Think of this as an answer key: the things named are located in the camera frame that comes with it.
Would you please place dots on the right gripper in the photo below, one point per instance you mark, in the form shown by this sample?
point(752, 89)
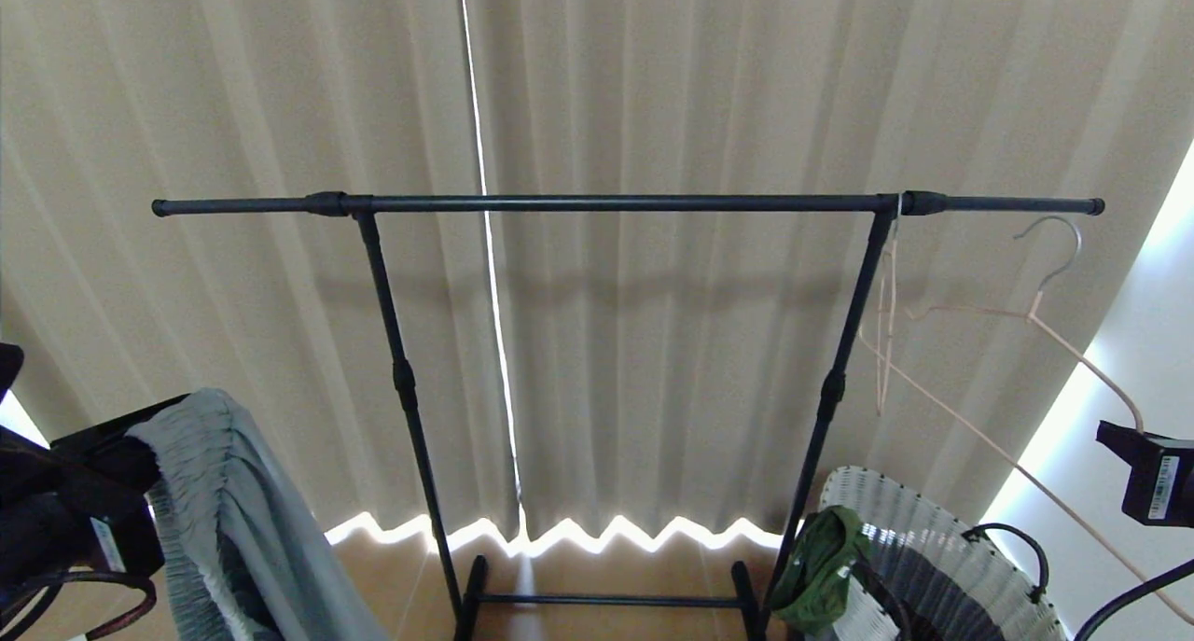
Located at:
point(1166, 482)

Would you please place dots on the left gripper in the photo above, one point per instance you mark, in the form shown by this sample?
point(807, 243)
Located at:
point(65, 510)

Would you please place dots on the pale grey shorts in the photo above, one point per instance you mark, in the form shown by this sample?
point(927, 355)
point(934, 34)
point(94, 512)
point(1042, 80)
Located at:
point(252, 529)

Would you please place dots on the pink clothes hanger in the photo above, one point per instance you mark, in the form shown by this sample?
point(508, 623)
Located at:
point(881, 389)
point(1034, 307)

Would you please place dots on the green long-sleeved shirt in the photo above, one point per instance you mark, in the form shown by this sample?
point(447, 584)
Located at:
point(816, 566)

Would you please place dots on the white laundry basket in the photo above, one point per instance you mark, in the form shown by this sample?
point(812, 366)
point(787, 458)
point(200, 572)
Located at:
point(933, 538)

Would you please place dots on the black clothes rack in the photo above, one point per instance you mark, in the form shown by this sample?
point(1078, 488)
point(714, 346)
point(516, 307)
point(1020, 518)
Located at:
point(606, 202)

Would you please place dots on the beige curtain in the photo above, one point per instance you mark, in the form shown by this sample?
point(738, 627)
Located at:
point(700, 109)

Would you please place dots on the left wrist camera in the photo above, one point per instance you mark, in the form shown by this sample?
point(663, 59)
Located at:
point(8, 372)

